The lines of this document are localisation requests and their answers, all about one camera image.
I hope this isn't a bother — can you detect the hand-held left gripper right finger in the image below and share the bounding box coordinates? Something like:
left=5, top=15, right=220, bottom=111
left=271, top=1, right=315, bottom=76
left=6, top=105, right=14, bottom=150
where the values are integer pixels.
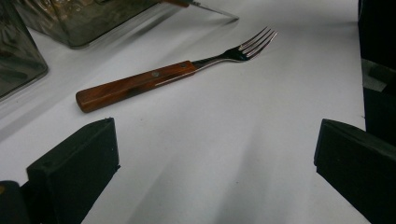
left=313, top=119, right=396, bottom=224

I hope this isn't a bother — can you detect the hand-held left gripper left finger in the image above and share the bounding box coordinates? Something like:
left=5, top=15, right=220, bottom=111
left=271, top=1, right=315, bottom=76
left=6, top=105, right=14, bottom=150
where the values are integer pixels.
left=26, top=117, right=120, bottom=224

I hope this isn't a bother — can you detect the wooden-handled fork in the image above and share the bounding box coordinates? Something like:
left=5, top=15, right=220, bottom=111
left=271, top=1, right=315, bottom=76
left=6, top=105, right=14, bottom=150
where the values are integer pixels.
left=75, top=26, right=279, bottom=114

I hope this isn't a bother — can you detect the smoky transparent plastic bin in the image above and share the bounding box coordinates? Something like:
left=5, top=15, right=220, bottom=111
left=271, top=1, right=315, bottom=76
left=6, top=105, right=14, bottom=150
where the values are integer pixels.
left=13, top=0, right=188, bottom=49
left=0, top=0, right=50, bottom=100

